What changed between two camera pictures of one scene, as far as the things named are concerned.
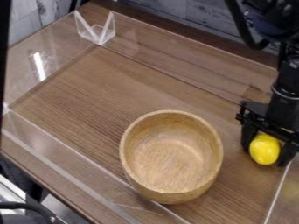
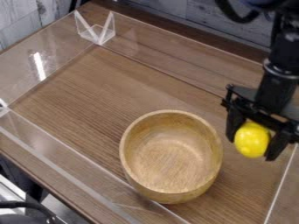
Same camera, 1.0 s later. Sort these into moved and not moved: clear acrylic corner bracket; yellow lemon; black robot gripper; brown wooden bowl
Moved: yellow lemon; black robot gripper
Not moved: clear acrylic corner bracket; brown wooden bowl
